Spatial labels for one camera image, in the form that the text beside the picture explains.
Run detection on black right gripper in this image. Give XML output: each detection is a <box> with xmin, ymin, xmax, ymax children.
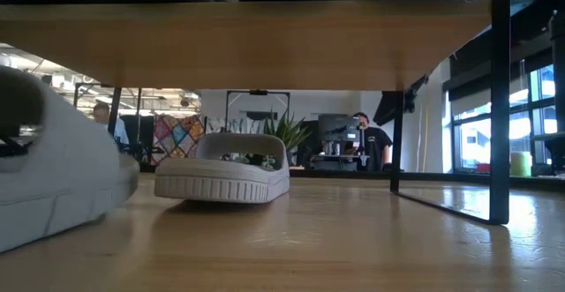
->
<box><xmin>373</xmin><ymin>74</ymin><xmax>429</xmax><ymax>127</ymax></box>

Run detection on grey rubber slide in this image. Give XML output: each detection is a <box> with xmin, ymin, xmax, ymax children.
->
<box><xmin>0</xmin><ymin>65</ymin><xmax>141</xmax><ymax>254</ymax></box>
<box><xmin>153</xmin><ymin>131</ymin><xmax>291</xmax><ymax>205</ymax></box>

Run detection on wooden shelf black metal legs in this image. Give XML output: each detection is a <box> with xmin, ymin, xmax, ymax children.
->
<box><xmin>0</xmin><ymin>0</ymin><xmax>512</xmax><ymax>226</ymax></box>

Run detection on person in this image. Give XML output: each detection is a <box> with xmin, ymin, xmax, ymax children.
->
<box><xmin>351</xmin><ymin>111</ymin><xmax>394</xmax><ymax>173</ymax></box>
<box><xmin>91</xmin><ymin>101</ymin><xmax>130</xmax><ymax>146</ymax></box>

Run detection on black desk monitor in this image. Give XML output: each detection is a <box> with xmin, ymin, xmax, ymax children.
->
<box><xmin>317</xmin><ymin>114</ymin><xmax>361</xmax><ymax>143</ymax></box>

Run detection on grey background desk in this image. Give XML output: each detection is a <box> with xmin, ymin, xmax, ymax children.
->
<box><xmin>308</xmin><ymin>153</ymin><xmax>367</xmax><ymax>172</ymax></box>

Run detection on succulent plants in black pot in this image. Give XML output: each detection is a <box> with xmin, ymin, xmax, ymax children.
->
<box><xmin>220</xmin><ymin>109</ymin><xmax>313</xmax><ymax>172</ymax></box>

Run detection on black rectangular screen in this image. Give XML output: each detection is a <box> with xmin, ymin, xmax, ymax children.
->
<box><xmin>119</xmin><ymin>114</ymin><xmax>155</xmax><ymax>172</ymax></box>

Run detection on yellow-green cup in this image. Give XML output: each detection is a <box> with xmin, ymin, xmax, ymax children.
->
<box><xmin>509</xmin><ymin>150</ymin><xmax>534</xmax><ymax>177</ymax></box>

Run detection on colourful patchwork panel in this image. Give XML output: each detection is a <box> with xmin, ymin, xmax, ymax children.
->
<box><xmin>152</xmin><ymin>114</ymin><xmax>207</xmax><ymax>165</ymax></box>

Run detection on black aluminium table frame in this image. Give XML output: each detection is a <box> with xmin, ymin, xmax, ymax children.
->
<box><xmin>136</xmin><ymin>163</ymin><xmax>565</xmax><ymax>192</ymax></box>

